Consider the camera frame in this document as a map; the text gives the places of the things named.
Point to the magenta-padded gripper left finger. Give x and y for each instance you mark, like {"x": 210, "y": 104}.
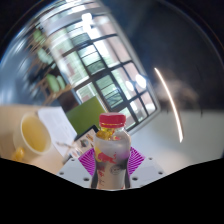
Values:
{"x": 75, "y": 171}

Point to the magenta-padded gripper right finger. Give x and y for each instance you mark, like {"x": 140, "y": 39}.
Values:
{"x": 146, "y": 171}

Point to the red-capped drink bottle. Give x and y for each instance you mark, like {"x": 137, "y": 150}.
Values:
{"x": 111, "y": 160}

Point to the white printed paper sheets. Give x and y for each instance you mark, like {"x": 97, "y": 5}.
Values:
{"x": 58, "y": 126}

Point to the green upholstered bench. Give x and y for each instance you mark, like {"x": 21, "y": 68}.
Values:
{"x": 85, "y": 115}

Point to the curved linear ceiling light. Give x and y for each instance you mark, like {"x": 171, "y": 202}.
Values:
{"x": 171, "y": 103}

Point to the group of wooden green-seated chairs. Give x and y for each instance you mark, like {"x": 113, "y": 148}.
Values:
{"x": 53, "y": 83}

